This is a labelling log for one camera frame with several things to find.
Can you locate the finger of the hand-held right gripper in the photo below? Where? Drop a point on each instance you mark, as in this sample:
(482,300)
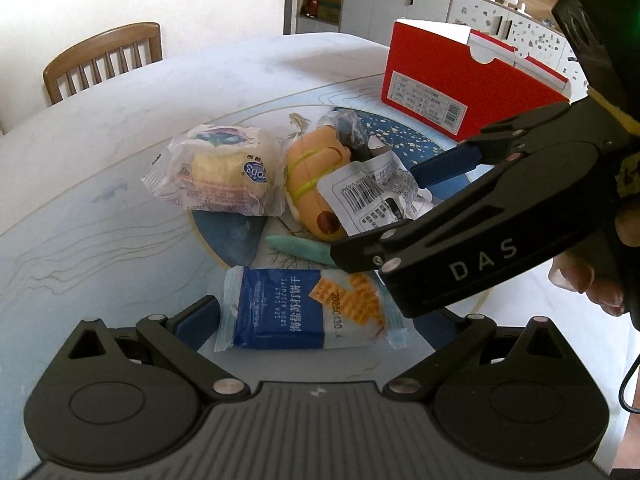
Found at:
(380,250)
(445,165)

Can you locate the grey and wood cabinet unit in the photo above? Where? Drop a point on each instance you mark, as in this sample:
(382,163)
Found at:
(390,0)

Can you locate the blue biscuit packet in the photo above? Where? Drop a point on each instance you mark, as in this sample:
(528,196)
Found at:
(280,310)

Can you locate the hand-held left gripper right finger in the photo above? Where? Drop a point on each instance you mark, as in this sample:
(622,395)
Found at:
(480,340)

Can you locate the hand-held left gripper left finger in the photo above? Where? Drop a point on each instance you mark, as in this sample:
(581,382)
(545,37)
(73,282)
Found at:
(200,320)

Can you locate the clear packet with black item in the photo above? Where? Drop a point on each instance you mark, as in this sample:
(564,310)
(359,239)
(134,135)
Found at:
(350,132)

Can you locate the brown wooden chair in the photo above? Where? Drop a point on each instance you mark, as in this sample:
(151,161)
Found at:
(100,55)

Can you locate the red cardboard box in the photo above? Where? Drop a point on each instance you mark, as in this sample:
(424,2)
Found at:
(425,75)

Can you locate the person's right hand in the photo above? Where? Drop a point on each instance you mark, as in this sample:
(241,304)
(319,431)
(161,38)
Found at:
(585,275)

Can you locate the clear bread packet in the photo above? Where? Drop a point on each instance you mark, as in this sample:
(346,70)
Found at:
(220,175)

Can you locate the white marble desktop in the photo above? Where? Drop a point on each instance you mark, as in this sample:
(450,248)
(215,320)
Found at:
(100,160)

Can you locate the teal pen-shaped object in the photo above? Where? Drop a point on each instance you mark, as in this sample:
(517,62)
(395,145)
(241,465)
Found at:
(295,247)

